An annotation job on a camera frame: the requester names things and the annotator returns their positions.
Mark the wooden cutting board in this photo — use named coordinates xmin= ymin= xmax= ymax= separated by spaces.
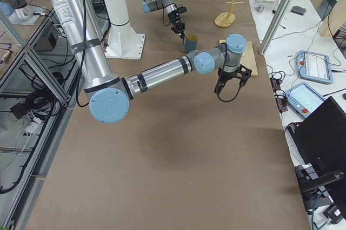
xmin=219 ymin=37 xmax=258 ymax=76

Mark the wooden cup storage rack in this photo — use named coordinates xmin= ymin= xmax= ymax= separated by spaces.
xmin=214 ymin=0 xmax=244 ymax=28

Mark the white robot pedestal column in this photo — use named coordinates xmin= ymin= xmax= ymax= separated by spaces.
xmin=104 ymin=0 xmax=145 ymax=60

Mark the teach pendant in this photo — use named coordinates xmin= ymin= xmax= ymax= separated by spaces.
xmin=297 ymin=50 xmax=333 ymax=84
xmin=285 ymin=82 xmax=325 ymax=118

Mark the near teach pendant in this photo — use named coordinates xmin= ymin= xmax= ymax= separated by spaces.
xmin=285 ymin=82 xmax=325 ymax=118

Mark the aluminium frame post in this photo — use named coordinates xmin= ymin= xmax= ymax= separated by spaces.
xmin=258 ymin=0 xmax=292 ymax=56

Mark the small metal cup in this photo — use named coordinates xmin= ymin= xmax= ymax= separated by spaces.
xmin=256 ymin=4 xmax=264 ymax=13

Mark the white power strip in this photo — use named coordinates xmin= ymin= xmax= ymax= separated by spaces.
xmin=25 ymin=117 xmax=43 ymax=134

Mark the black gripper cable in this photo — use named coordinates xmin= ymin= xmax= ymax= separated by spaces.
xmin=217 ymin=73 xmax=248 ymax=103

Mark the grey control box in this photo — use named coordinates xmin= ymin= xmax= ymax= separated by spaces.
xmin=34 ymin=25 xmax=59 ymax=51

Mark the dark teal mug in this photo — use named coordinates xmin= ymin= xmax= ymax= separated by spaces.
xmin=184 ymin=35 xmax=198 ymax=53

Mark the black monitor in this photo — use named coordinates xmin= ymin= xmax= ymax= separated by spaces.
xmin=288 ymin=97 xmax=345 ymax=216

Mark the black usb hub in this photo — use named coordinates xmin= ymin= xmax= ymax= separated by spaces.
xmin=270 ymin=77 xmax=288 ymax=113

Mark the black pad on table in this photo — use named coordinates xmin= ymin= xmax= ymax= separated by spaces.
xmin=290 ymin=5 xmax=307 ymax=16

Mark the far teach pendant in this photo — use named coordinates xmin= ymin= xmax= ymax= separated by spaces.
xmin=297 ymin=50 xmax=333 ymax=84

